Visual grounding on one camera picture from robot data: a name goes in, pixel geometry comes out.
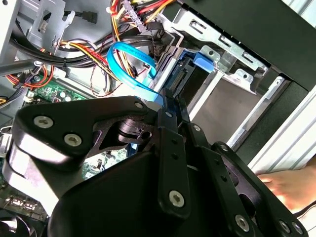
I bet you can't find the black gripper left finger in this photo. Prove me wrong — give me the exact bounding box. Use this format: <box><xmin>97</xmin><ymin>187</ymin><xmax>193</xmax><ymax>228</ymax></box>
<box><xmin>3</xmin><ymin>87</ymin><xmax>193</xmax><ymax>220</ymax></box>

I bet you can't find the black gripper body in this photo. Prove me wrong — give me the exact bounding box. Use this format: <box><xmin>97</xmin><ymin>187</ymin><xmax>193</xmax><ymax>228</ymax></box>
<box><xmin>48</xmin><ymin>152</ymin><xmax>237</xmax><ymax>237</ymax></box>

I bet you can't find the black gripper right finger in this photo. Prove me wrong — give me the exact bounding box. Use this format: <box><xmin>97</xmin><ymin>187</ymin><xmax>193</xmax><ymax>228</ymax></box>
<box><xmin>175</xmin><ymin>96</ymin><xmax>309</xmax><ymax>237</ymax></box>

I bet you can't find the blue data wire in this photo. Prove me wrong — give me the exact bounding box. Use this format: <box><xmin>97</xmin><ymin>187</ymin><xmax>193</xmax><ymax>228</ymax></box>
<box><xmin>106</xmin><ymin>41</ymin><xmax>165</xmax><ymax>108</ymax></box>

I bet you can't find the hard disk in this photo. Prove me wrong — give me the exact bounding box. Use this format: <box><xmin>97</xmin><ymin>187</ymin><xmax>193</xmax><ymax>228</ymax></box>
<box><xmin>167</xmin><ymin>45</ymin><xmax>217</xmax><ymax>109</ymax></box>

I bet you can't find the person's bare hand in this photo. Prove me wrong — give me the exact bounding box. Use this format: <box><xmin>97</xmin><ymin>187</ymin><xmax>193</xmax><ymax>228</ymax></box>
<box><xmin>256</xmin><ymin>161</ymin><xmax>316</xmax><ymax>213</ymax></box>

